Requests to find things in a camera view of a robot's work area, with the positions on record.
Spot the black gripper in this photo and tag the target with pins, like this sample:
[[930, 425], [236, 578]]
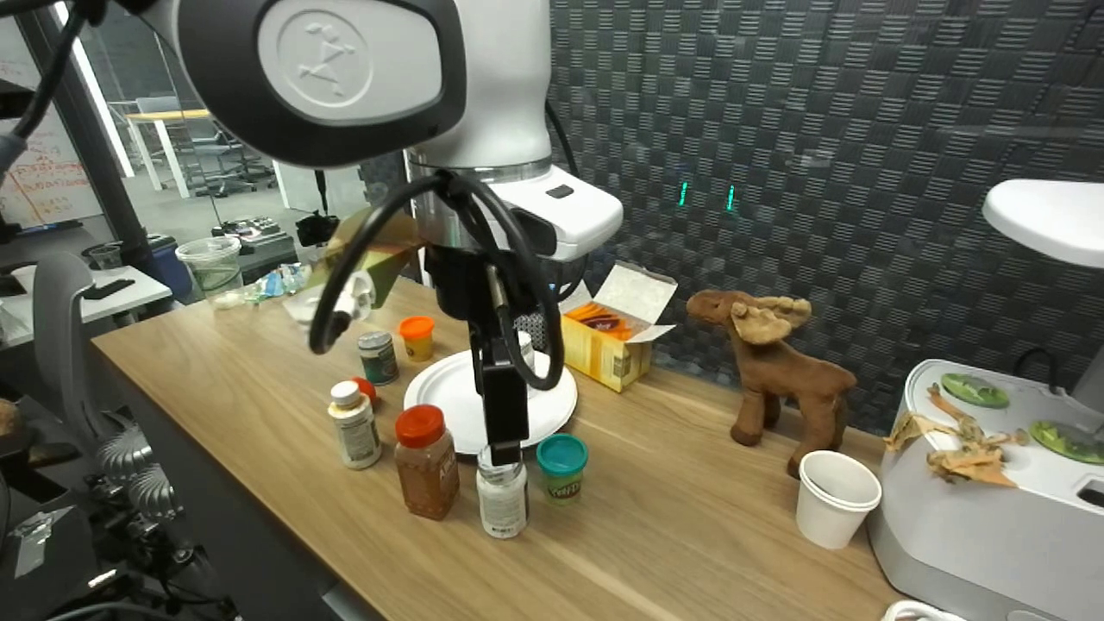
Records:
[[470, 287]]

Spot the white bottle blue label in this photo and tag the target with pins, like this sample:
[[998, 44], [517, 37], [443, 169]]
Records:
[[530, 343]]

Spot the teal lid dough tub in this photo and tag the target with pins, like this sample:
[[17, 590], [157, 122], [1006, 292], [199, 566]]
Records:
[[565, 464]]

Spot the plain white pill bottle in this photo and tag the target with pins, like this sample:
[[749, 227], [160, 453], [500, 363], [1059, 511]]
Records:
[[500, 505]]

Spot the spice jar orange lid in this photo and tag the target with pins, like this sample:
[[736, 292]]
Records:
[[424, 466]]

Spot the white bottle yellow label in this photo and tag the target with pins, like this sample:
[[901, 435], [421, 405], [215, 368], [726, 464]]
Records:
[[353, 428]]

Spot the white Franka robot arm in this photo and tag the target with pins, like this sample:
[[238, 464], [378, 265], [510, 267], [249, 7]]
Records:
[[483, 70]]

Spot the white round plate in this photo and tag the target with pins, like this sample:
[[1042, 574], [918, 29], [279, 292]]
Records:
[[450, 399]]

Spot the white countertop garden appliance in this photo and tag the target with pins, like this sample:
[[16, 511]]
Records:
[[1000, 530]]

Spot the orange lid dough tub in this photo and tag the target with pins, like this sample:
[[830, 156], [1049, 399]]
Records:
[[420, 336]]

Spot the yellow open cardboard box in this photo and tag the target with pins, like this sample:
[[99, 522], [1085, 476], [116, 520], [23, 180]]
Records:
[[614, 338]]

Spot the red ball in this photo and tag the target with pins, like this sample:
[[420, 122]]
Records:
[[368, 388]]

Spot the brown moose plush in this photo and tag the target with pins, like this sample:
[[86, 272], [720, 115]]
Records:
[[793, 373]]

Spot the clear plastic container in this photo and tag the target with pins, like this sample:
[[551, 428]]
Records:
[[207, 265]]

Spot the white paper cup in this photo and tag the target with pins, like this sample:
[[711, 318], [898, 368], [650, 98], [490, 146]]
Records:
[[837, 502]]

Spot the white side table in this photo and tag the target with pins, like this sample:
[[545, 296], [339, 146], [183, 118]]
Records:
[[116, 296]]

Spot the dried brown plant leaves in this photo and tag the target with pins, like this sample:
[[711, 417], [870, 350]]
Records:
[[961, 453]]

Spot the white bowl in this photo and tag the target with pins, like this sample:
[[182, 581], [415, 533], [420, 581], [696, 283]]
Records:
[[918, 613]]

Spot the black slanted pole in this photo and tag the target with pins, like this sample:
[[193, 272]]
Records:
[[71, 127]]

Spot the black camera rig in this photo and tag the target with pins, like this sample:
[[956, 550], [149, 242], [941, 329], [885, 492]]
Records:
[[116, 495]]

